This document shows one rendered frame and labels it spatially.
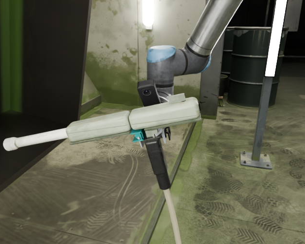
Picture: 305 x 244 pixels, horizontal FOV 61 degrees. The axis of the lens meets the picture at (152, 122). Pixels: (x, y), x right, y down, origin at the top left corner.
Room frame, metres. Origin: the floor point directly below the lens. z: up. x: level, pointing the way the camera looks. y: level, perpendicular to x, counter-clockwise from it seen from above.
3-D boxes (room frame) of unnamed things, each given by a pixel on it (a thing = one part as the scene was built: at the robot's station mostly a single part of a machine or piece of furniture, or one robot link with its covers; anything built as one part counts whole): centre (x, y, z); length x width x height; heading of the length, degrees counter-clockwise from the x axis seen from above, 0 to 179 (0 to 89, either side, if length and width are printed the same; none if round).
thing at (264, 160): (1.62, -0.73, 0.01); 0.20 x 0.20 x 0.01; 73
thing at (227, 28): (3.73, -1.14, 0.44); 0.59 x 0.58 x 0.89; 65
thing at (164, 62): (0.85, -0.04, 0.78); 0.12 x 0.09 x 0.12; 126
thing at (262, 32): (3.08, -1.22, 0.44); 0.59 x 0.58 x 0.89; 178
